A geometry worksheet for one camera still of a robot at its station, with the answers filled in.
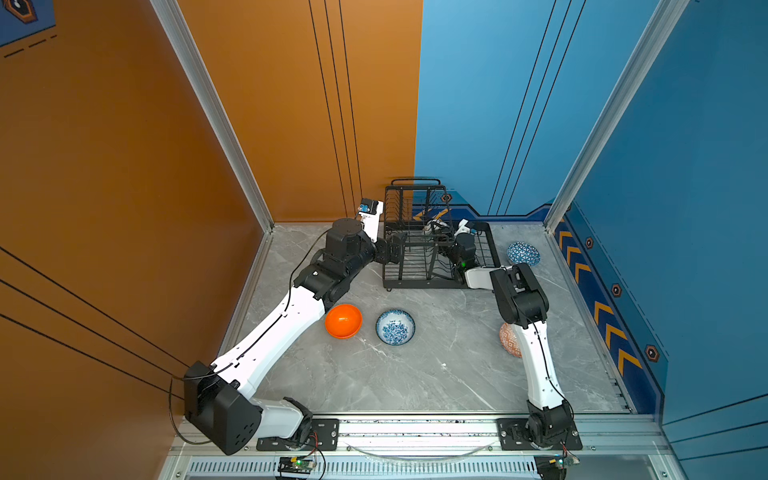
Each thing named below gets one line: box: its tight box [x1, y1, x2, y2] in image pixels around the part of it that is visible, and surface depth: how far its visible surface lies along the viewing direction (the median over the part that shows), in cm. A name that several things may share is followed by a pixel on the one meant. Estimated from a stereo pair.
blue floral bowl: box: [375, 309, 416, 346], surface depth 91 cm
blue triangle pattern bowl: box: [506, 241, 541, 267], surface depth 111 cm
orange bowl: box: [324, 304, 363, 340], surface depth 91 cm
